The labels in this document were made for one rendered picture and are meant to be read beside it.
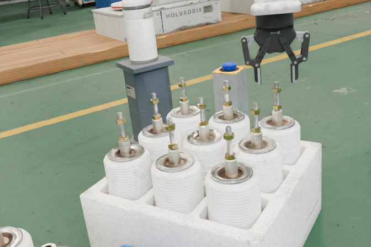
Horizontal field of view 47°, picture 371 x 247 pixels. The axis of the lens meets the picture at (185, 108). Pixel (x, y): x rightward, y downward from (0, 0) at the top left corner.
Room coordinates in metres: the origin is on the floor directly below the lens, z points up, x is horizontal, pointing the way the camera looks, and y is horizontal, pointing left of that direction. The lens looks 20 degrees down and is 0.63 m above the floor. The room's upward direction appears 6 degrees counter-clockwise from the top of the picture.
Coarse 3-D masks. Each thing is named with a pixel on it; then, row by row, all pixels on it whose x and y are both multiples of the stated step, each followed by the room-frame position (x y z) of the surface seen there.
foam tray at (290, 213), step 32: (320, 160) 0.88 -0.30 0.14; (96, 192) 0.77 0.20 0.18; (288, 192) 0.70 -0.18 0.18; (320, 192) 0.88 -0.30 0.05; (96, 224) 0.75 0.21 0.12; (128, 224) 0.71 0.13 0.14; (160, 224) 0.66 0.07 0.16; (192, 224) 0.63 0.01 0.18; (224, 224) 0.62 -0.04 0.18; (256, 224) 0.61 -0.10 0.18; (288, 224) 0.68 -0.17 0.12
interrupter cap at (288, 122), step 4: (268, 116) 0.90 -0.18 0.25; (284, 116) 0.89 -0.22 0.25; (288, 116) 0.88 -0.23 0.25; (264, 120) 0.88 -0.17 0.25; (268, 120) 0.88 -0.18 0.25; (284, 120) 0.87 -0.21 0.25; (288, 120) 0.87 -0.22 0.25; (292, 120) 0.86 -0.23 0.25; (260, 124) 0.86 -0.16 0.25; (264, 124) 0.86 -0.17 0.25; (268, 124) 0.86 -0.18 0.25; (272, 124) 0.86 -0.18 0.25; (284, 124) 0.85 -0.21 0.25; (288, 124) 0.84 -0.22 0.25; (292, 124) 0.84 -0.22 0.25; (268, 128) 0.84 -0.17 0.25; (272, 128) 0.83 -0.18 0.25; (276, 128) 0.83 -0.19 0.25; (280, 128) 0.83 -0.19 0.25; (284, 128) 0.83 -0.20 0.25
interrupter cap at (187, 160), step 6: (162, 156) 0.76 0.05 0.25; (180, 156) 0.75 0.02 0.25; (186, 156) 0.75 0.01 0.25; (192, 156) 0.74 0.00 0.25; (156, 162) 0.73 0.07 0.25; (162, 162) 0.73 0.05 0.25; (168, 162) 0.74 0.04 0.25; (186, 162) 0.72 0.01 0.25; (192, 162) 0.72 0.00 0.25; (162, 168) 0.71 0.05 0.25; (168, 168) 0.71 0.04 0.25; (174, 168) 0.70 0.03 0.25; (180, 168) 0.70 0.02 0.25; (186, 168) 0.70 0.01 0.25
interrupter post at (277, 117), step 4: (272, 112) 0.86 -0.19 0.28; (276, 112) 0.85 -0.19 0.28; (280, 112) 0.86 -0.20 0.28; (272, 116) 0.86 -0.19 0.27; (276, 116) 0.85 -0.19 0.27; (280, 116) 0.86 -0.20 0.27; (272, 120) 0.86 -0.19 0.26; (276, 120) 0.85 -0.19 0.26; (280, 120) 0.85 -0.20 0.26; (276, 124) 0.85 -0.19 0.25; (280, 124) 0.85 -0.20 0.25
